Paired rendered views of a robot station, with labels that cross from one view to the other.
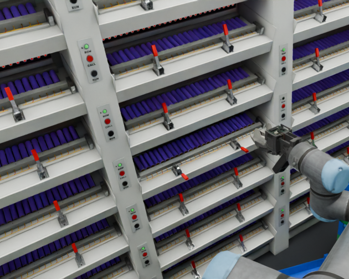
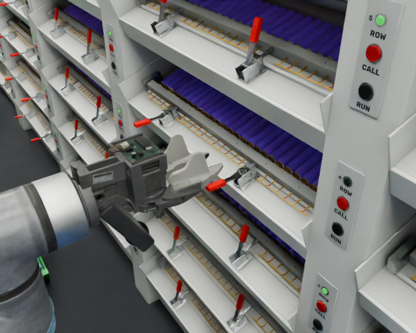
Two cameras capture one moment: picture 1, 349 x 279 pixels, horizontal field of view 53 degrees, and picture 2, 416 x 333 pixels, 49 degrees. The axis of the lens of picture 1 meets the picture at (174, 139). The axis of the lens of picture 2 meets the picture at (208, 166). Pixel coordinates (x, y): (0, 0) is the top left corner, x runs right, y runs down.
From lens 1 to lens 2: 1.34 m
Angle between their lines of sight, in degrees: 65
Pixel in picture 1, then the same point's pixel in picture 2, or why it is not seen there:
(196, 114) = (199, 46)
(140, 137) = (138, 17)
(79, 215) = (99, 67)
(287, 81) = (373, 142)
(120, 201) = (112, 86)
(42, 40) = not seen: outside the picture
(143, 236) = not seen: hidden behind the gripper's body
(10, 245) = (69, 43)
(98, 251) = (111, 131)
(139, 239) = not seen: hidden behind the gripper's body
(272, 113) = (318, 195)
